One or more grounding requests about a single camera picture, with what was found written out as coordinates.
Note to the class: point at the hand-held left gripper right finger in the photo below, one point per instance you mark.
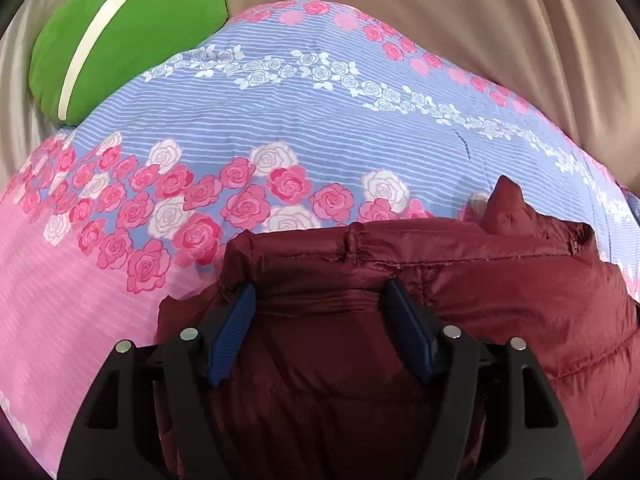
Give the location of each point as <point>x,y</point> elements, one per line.
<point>410,330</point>

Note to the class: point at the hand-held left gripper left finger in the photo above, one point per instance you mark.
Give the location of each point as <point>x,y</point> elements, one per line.
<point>232,330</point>

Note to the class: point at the maroon puffer jacket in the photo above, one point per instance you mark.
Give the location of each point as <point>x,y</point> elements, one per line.
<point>500,300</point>

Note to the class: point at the rose print blanket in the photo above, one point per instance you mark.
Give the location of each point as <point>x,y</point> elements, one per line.
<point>250,110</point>

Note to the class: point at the green plush pillow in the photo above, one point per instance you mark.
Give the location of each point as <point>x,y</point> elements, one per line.
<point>150,20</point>

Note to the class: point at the beige draped sheet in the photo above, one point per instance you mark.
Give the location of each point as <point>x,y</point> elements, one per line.
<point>450,0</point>

